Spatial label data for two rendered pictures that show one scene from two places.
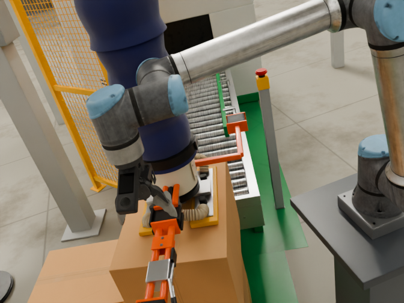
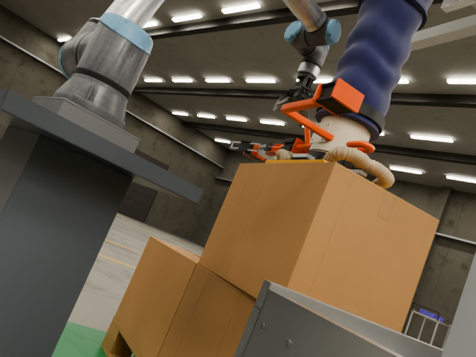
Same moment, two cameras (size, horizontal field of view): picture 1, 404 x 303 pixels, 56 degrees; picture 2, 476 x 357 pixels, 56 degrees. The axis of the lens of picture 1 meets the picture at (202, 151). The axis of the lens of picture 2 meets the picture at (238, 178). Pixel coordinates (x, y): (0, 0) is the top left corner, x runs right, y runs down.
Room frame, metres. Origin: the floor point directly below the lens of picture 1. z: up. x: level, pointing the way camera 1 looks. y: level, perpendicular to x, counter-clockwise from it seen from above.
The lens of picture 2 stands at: (2.26, -0.87, 0.65)
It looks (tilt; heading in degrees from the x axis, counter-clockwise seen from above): 8 degrees up; 148
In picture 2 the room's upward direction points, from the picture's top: 23 degrees clockwise
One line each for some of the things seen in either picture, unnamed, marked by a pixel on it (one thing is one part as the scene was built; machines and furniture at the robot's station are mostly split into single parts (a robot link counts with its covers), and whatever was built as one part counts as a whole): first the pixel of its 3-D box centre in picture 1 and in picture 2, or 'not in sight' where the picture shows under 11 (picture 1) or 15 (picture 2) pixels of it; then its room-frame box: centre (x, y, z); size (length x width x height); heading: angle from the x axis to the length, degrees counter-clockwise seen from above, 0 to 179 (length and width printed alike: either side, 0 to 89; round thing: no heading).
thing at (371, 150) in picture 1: (382, 162); (115, 54); (1.06, -0.61, 0.99); 0.17 x 0.15 x 0.18; 6
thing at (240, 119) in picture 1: (236, 122); (337, 98); (1.45, -0.18, 1.08); 0.09 x 0.08 x 0.05; 82
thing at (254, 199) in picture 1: (193, 210); (374, 336); (1.57, 0.11, 0.58); 0.70 x 0.03 x 0.06; 84
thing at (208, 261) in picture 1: (187, 240); (304, 244); (1.19, 0.15, 0.74); 0.60 x 0.40 x 0.40; 170
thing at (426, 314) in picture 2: not in sight; (425, 335); (-2.94, 8.04, 0.51); 1.11 x 0.63 x 1.02; 99
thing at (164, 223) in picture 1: (166, 219); (296, 149); (0.95, 0.16, 1.08); 0.10 x 0.08 x 0.06; 82
